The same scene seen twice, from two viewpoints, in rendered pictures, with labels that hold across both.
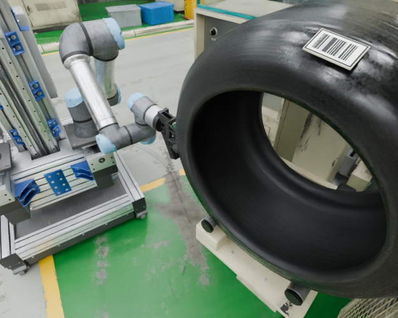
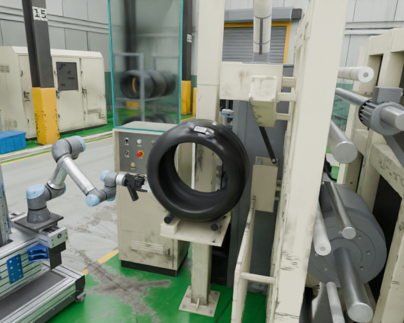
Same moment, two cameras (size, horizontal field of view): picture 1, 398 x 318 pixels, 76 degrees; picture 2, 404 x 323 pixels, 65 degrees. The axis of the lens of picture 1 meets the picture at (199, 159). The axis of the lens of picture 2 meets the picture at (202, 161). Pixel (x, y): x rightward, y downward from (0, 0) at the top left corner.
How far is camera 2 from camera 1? 1.30 m
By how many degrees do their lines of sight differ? 37
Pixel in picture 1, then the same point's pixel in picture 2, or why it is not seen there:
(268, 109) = not seen: hidden behind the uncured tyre
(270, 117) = not seen: hidden behind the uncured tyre
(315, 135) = (200, 172)
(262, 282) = (201, 238)
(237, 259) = (185, 235)
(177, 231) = (118, 300)
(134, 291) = not seen: outside the picture
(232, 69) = (175, 138)
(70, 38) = (62, 146)
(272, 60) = (186, 134)
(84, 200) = (24, 295)
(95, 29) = (73, 141)
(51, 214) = not seen: outside the picture
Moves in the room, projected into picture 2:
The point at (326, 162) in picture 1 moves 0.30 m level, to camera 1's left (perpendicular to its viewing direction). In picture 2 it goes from (208, 183) to (167, 190)
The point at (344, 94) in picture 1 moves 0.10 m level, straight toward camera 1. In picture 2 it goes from (205, 138) to (204, 142)
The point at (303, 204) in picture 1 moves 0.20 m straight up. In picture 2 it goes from (205, 202) to (206, 173)
